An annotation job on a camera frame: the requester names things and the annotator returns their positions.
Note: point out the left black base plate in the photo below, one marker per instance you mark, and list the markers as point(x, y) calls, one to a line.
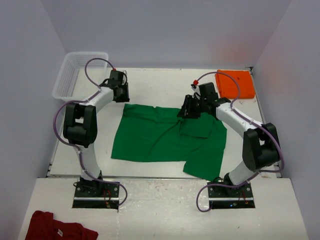
point(95, 195)

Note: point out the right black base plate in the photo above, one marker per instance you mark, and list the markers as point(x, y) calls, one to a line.
point(231, 198)

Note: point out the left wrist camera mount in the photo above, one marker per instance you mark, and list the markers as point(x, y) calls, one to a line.
point(119, 70)

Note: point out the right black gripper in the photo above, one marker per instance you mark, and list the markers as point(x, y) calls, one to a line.
point(187, 111)

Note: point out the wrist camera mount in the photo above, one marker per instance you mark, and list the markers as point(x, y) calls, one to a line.
point(119, 70)
point(194, 84)

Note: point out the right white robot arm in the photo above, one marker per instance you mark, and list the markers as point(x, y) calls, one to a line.
point(260, 142)

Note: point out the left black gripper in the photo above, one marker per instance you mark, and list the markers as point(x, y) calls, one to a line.
point(125, 98)

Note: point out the green t-shirt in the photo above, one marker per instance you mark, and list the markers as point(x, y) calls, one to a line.
point(149, 134)

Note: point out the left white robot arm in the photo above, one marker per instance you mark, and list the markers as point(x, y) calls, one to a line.
point(80, 126)

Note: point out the dark red t-shirt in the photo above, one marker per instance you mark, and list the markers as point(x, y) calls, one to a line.
point(43, 226)

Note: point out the white plastic basket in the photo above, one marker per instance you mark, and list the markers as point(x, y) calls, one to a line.
point(72, 83)

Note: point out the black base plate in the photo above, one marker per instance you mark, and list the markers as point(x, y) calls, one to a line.
point(95, 195)
point(231, 198)

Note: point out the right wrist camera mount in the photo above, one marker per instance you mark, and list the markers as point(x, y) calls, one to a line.
point(194, 84)

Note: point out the folded orange t-shirt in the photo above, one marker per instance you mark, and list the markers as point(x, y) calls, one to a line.
point(228, 89)

